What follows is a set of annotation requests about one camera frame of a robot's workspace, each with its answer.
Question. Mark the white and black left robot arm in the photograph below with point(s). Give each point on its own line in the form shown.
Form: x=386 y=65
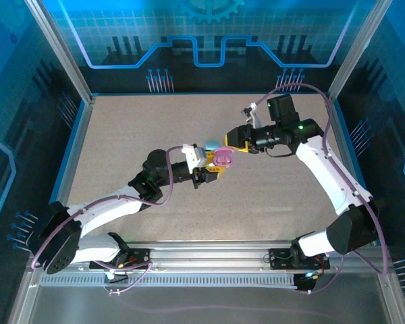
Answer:
x=101 y=209

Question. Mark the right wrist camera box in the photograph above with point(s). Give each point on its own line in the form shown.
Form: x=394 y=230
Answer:
x=253 y=116

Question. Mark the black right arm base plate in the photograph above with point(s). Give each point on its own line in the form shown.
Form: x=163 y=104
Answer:
x=278 y=259

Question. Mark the aluminium frame post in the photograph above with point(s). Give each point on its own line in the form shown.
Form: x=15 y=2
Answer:
x=62 y=50
x=356 y=50

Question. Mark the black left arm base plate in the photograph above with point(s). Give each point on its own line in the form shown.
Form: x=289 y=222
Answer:
x=141 y=258

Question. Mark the grey metal front shelf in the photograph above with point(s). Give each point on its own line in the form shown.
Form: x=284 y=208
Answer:
x=206 y=303

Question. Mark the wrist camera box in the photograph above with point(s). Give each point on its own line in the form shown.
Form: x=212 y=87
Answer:
x=253 y=116
x=195 y=157

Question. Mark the purple earbud charging case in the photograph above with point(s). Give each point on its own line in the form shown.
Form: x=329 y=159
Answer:
x=224 y=158

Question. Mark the aluminium front rail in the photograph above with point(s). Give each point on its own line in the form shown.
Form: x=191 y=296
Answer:
x=209 y=256

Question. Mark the light blue earbud charging case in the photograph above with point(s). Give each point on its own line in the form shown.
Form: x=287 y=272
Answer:
x=211 y=145

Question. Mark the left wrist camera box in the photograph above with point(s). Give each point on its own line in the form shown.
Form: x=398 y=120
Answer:
x=195 y=157

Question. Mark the aluminium side rail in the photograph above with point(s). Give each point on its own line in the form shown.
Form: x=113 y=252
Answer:
x=72 y=168
x=340 y=135

